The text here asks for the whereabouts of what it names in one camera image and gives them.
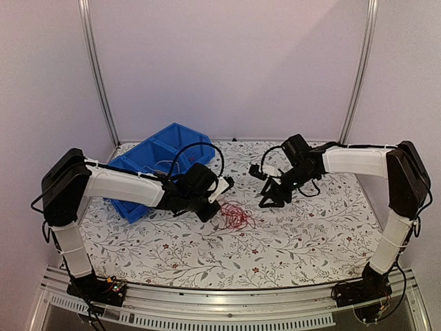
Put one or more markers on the right aluminium frame post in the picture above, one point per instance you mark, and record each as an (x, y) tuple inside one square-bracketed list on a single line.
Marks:
[(367, 40)]

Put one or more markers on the blue three-compartment plastic bin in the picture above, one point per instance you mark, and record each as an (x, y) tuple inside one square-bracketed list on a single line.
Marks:
[(157, 153)]

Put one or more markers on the left aluminium frame post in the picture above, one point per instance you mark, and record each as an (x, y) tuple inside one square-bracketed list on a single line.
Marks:
[(90, 43)]

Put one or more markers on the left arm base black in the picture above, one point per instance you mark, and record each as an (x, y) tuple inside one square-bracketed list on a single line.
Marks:
[(90, 288)]

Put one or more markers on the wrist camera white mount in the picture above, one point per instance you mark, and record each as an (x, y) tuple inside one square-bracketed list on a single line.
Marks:
[(219, 187), (263, 172)]

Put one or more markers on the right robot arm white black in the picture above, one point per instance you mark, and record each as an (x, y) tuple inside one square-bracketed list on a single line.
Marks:
[(400, 165)]

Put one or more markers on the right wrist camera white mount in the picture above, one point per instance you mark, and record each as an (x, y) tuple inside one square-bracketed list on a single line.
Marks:
[(263, 172)]

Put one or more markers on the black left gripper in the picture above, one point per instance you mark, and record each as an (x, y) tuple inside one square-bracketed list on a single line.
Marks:
[(207, 215)]

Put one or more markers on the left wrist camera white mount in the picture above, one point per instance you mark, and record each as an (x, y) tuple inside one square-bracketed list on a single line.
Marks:
[(219, 187)]

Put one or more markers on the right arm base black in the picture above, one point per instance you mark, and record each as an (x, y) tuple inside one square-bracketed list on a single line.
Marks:
[(372, 287)]

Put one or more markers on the aluminium front rail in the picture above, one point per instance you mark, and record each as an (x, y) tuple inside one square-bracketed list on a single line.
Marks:
[(148, 307)]

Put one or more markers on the aluminium frame post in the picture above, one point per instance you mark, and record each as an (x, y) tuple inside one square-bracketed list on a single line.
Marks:
[(367, 40), (90, 43)]

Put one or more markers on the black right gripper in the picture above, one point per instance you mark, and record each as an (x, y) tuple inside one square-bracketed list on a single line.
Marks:
[(278, 198)]

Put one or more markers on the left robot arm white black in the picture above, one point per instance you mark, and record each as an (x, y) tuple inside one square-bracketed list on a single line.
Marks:
[(75, 177)]

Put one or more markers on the floral patterned table mat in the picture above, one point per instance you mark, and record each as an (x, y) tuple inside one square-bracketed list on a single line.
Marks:
[(311, 240)]

